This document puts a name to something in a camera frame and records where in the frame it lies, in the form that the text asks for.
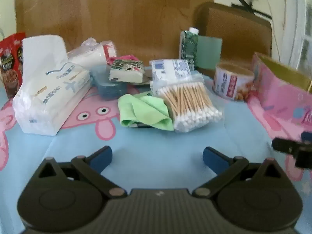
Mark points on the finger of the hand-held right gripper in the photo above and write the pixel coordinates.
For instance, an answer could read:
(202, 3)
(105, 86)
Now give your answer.
(287, 146)

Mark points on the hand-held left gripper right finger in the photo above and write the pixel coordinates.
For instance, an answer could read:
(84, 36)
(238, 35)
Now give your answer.
(210, 156)

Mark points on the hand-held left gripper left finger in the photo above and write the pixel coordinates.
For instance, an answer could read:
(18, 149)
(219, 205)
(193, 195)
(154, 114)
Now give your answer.
(102, 156)

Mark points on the pink tin box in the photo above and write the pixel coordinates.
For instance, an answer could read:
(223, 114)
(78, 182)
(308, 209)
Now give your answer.
(275, 95)

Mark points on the green cloth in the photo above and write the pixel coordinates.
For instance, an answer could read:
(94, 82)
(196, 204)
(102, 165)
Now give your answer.
(143, 109)

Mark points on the small green-print tissue pack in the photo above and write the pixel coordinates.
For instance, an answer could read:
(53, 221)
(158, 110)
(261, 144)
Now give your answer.
(126, 74)

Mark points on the bag of cotton swabs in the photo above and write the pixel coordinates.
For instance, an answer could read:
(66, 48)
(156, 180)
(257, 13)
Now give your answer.
(190, 102)

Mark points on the round can with red label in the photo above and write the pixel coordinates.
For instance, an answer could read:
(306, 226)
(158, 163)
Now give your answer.
(229, 82)

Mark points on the large white tissue pack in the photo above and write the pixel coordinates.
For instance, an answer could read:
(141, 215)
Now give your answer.
(48, 90)

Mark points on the pink cloth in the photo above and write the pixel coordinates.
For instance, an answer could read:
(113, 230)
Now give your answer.
(121, 58)

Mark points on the plastic-wrapped white paper cups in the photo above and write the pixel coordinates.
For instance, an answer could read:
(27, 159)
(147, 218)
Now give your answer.
(90, 53)

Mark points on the green plastic cup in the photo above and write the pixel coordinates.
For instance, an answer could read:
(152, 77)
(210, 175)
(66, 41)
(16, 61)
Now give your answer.
(209, 51)

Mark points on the green drink carton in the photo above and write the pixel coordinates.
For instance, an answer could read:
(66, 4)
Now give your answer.
(187, 46)

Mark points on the brown chair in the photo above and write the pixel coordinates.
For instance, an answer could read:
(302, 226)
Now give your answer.
(238, 34)

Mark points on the red snack bag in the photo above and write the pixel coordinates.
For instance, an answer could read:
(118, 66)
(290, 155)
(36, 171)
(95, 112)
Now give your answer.
(9, 65)

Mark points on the wooden headboard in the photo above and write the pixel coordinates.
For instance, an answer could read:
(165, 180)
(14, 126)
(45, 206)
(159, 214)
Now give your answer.
(121, 17)

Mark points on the black tape strips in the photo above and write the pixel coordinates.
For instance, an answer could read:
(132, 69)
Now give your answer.
(251, 8)

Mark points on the window with white frame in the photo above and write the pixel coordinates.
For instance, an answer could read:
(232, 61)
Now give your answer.
(299, 29)

